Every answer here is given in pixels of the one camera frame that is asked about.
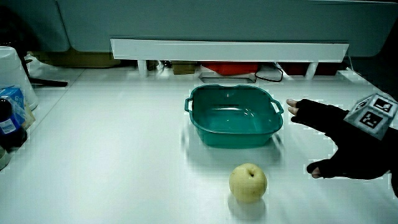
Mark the small brown box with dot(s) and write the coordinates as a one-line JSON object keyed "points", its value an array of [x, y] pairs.
{"points": [[183, 68]]}

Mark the white plastic container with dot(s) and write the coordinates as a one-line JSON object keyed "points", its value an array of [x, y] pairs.
{"points": [[11, 71]]}

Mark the dark red box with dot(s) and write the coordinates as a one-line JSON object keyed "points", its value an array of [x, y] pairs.
{"points": [[323, 69]]}

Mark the person's right hand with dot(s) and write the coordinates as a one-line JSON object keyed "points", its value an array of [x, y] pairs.
{"points": [[348, 146]]}

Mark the yellow pear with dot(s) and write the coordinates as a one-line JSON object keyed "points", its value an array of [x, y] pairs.
{"points": [[247, 183]]}

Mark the dark bottle with blue label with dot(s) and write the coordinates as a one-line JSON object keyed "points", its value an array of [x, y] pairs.
{"points": [[9, 133]]}

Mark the blue carton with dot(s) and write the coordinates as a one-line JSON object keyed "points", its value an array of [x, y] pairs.
{"points": [[14, 96]]}

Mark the white desk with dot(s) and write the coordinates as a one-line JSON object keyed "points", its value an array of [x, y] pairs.
{"points": [[124, 155]]}

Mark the black stand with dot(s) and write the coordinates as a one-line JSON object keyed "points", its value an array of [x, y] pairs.
{"points": [[46, 82]]}

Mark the brown cardboard box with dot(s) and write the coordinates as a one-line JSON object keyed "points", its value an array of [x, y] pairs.
{"points": [[74, 59]]}

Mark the white flat tray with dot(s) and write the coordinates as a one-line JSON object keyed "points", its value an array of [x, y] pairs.
{"points": [[227, 78]]}

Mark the white desk shelf riser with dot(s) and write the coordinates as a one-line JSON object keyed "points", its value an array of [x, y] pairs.
{"points": [[230, 51]]}

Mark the green plastic basin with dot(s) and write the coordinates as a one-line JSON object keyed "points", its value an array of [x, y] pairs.
{"points": [[233, 123]]}

